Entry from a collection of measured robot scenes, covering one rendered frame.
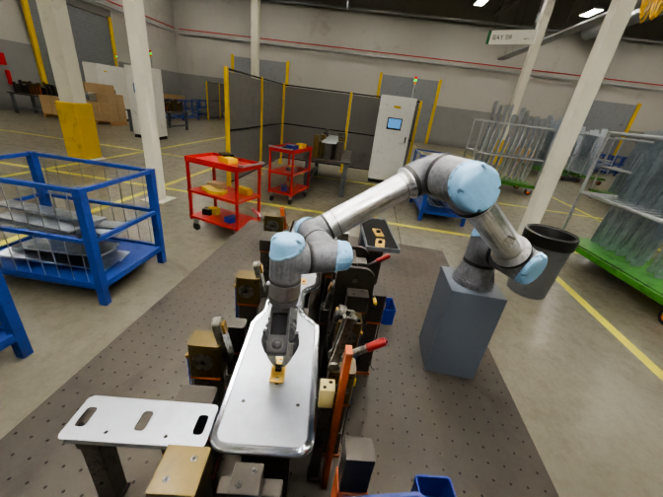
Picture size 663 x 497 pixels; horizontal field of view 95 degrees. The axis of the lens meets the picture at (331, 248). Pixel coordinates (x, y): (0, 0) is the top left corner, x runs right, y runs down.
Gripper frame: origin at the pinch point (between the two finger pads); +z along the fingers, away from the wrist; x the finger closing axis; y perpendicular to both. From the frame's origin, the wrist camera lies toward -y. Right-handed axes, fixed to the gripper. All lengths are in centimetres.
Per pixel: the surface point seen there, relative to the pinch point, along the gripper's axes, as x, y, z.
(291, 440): -5.5, -17.4, 3.6
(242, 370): 9.6, 0.1, 3.2
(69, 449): 57, -5, 33
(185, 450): 13.3, -24.4, -2.3
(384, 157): -151, 709, 24
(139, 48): 240, 394, -105
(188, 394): 20.7, -6.8, 5.4
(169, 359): 45, 30, 33
